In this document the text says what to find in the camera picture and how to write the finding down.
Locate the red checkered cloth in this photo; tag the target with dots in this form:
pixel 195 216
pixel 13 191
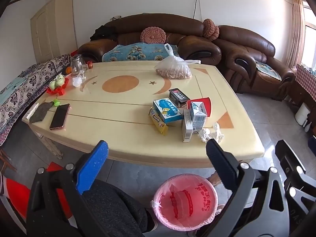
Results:
pixel 306 76

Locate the black cardboard box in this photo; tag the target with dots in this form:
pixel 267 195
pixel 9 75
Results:
pixel 179 96

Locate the brown leather sofa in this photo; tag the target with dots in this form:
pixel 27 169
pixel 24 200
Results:
pixel 158 22

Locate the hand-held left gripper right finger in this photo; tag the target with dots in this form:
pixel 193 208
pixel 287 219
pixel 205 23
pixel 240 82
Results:
pixel 222 163

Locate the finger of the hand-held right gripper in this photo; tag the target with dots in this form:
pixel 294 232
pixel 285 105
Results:
pixel 286 153

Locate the round pink knitted cushion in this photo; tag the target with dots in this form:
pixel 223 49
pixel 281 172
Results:
pixel 153 35
pixel 209 29

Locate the red plastic tray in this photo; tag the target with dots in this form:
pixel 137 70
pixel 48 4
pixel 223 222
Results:
pixel 58 91

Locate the window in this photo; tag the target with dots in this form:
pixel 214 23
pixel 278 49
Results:
pixel 311 29

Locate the teal cloth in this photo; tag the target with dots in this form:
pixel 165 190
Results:
pixel 12 88

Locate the small crumpled white tissue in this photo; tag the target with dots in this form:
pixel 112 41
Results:
pixel 77 81

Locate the blue medicine box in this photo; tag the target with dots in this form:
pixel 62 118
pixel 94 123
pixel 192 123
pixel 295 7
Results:
pixel 167 111

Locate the red white box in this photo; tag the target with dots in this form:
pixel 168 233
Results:
pixel 207 106

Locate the white ribbed strip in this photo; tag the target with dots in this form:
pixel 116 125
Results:
pixel 32 110

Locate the red plastic stool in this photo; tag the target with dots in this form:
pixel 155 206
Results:
pixel 16 192

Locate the dark grey face mask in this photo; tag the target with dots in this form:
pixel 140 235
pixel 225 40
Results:
pixel 39 112

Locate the orange fruit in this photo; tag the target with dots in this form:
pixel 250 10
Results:
pixel 69 70

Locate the black clothing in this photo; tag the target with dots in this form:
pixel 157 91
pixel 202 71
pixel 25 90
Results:
pixel 103 33

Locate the person's beige shoe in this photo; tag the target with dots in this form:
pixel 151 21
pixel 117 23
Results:
pixel 219 209

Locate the pink curtain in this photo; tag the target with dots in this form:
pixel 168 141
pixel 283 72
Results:
pixel 296 29

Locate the black smartphone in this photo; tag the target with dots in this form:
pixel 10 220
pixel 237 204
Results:
pixel 60 117

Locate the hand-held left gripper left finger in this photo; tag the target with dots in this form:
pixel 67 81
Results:
pixel 95 163

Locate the yellow snack wrapper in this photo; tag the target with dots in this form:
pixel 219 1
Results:
pixel 160 126

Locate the lace seat cover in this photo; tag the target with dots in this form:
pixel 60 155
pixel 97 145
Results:
pixel 267 70

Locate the dark wooden cabinet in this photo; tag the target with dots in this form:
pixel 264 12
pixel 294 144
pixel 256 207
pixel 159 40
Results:
pixel 296 96

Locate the white blue milk carton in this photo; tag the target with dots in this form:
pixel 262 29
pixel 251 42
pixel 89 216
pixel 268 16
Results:
pixel 197 118

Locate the green white cup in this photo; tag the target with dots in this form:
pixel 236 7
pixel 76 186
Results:
pixel 52 85

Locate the waste bin with pink liner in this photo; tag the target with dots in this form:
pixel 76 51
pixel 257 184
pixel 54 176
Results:
pixel 185 202

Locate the cream cabinet door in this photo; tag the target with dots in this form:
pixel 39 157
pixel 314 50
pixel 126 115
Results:
pixel 54 29

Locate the white plastic jug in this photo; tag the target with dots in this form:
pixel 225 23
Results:
pixel 301 114

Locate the tall white medicine box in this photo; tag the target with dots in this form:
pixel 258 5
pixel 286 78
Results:
pixel 187 128

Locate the small red cup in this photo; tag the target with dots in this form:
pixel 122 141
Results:
pixel 89 65

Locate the patterned purple white sofa cover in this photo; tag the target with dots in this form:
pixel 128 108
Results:
pixel 27 79

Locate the cream wooden coffee table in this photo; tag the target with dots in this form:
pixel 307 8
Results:
pixel 118 108

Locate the brown leather armchair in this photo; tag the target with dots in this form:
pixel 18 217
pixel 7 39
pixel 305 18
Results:
pixel 246 42

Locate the clear plastic bag of peanuts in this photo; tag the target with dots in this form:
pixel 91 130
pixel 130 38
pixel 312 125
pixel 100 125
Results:
pixel 172 69

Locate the blue floral seat cover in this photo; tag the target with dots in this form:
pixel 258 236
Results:
pixel 133 51

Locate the large crumpled white tissue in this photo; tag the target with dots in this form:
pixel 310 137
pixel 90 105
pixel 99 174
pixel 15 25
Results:
pixel 212 133

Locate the person's dark trousers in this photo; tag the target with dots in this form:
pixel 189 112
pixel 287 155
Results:
pixel 111 209

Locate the glass pitcher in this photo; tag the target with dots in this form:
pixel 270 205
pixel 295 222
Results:
pixel 77 66

